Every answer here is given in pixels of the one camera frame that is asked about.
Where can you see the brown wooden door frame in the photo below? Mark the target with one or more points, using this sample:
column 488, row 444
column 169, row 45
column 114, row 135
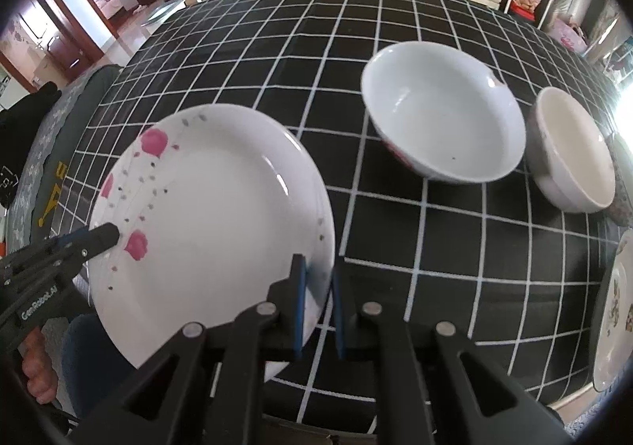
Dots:
column 64, row 24

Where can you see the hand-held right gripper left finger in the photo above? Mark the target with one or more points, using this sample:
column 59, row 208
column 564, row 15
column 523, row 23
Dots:
column 298, row 316

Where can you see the dark cloth with yellow print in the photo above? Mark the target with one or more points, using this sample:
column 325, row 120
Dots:
column 57, row 178

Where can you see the leaning glass pane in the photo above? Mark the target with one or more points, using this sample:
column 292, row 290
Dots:
column 163, row 12

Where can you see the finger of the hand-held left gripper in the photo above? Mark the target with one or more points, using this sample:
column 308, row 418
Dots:
column 101, row 237

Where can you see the large white bowl red pattern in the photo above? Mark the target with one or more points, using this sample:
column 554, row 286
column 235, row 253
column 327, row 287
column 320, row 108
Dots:
column 435, row 128

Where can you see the black cushion with cat face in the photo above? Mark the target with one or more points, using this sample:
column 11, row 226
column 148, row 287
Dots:
column 22, row 148

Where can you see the black white checked tablecloth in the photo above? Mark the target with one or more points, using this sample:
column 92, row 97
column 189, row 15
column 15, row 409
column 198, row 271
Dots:
column 445, row 252

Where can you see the person's left hand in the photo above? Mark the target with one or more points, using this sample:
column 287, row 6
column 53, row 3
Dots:
column 39, row 368

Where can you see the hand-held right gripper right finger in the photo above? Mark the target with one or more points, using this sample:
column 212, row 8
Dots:
column 339, row 321

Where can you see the person's leg in blue jeans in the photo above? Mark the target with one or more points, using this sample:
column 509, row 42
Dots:
column 89, row 361

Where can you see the white plate with pink flowers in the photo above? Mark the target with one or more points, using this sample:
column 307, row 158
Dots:
column 212, row 227

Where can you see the small cream bowl grey outside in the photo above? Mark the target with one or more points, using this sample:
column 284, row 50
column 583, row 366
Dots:
column 576, row 153

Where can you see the pink printed bag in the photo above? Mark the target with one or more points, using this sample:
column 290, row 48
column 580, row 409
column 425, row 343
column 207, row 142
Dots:
column 568, row 36

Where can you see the white plate with floral print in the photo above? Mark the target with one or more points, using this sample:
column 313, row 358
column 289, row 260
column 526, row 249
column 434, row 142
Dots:
column 618, row 326

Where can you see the grey floral chair cushion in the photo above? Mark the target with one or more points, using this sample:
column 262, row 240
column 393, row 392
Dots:
column 34, row 163

